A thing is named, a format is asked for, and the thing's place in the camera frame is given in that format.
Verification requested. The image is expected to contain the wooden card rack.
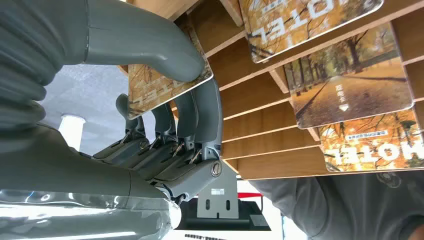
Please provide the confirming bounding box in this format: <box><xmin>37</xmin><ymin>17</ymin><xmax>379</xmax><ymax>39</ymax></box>
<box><xmin>117</xmin><ymin>0</ymin><xmax>424</xmax><ymax>181</ymax></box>

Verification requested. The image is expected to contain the person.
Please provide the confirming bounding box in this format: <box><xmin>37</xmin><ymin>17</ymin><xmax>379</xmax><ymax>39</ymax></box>
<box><xmin>248</xmin><ymin>170</ymin><xmax>424</xmax><ymax>240</ymax></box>

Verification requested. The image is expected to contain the autumn path card with arrow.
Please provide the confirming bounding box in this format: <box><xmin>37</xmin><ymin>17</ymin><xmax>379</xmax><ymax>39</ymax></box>
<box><xmin>283</xmin><ymin>22</ymin><xmax>415</xmax><ymax>130</ymax></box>

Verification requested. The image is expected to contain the shiny silver cover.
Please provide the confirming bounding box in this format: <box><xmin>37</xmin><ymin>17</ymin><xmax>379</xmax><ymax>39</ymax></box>
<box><xmin>0</xmin><ymin>189</ymin><xmax>182</xmax><ymax>240</ymax></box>

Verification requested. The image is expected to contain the ribbed grey right arm sleeve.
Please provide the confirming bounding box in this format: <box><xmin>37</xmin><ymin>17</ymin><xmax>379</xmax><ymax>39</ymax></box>
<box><xmin>0</xmin><ymin>0</ymin><xmax>89</xmax><ymax>133</ymax></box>

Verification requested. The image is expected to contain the red strip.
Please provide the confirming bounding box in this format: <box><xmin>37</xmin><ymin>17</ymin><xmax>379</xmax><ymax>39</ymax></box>
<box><xmin>237</xmin><ymin>192</ymin><xmax>264</xmax><ymax>200</ymax></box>

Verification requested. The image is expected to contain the black flat base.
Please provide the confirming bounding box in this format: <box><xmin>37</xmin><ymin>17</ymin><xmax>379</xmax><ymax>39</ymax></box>
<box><xmin>174</xmin><ymin>198</ymin><xmax>272</xmax><ymax>232</ymax></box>

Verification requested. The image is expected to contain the white cylinder post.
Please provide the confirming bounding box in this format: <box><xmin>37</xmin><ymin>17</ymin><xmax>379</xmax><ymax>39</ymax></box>
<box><xmin>58</xmin><ymin>114</ymin><xmax>86</xmax><ymax>152</ymax></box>

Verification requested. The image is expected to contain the grey metal bracket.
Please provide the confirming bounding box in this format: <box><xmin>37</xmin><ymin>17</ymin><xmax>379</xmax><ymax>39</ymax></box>
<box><xmin>196</xmin><ymin>161</ymin><xmax>240</xmax><ymax>220</ymax></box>

